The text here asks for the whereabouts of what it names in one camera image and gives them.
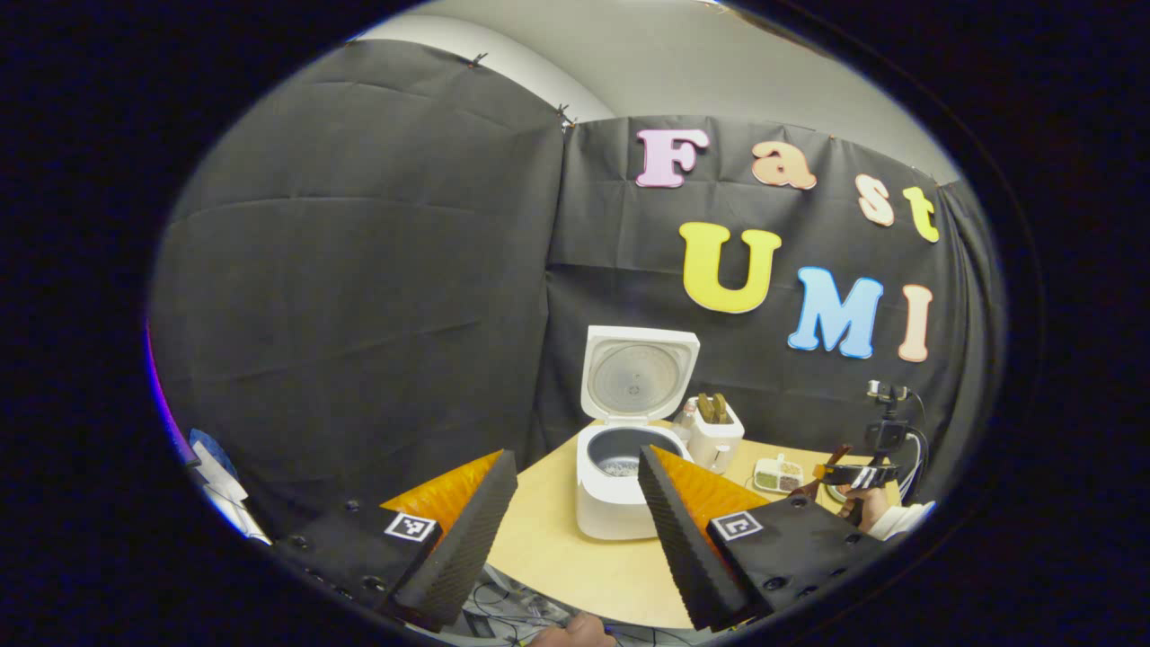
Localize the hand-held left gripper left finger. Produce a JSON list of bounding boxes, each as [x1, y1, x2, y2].
[[274, 449, 519, 630]]

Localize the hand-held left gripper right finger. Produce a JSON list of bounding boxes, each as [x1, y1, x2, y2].
[[638, 445, 886, 633]]

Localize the wooden spoon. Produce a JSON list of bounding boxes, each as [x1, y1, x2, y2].
[[795, 444, 853, 502]]

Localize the white rice cooker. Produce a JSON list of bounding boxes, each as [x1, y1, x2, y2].
[[575, 325, 702, 542]]

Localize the divided white grain dish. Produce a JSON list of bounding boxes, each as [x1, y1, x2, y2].
[[753, 454, 805, 495]]

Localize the white toaster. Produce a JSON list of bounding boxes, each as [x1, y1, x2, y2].
[[687, 395, 746, 474]]

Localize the white and blue papers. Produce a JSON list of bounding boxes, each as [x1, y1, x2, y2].
[[187, 429, 272, 546]]

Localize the black backdrop cloth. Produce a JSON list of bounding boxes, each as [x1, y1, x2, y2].
[[148, 38, 1007, 540]]

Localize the tangle of floor cables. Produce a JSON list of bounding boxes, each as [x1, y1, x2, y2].
[[454, 564, 580, 644]]

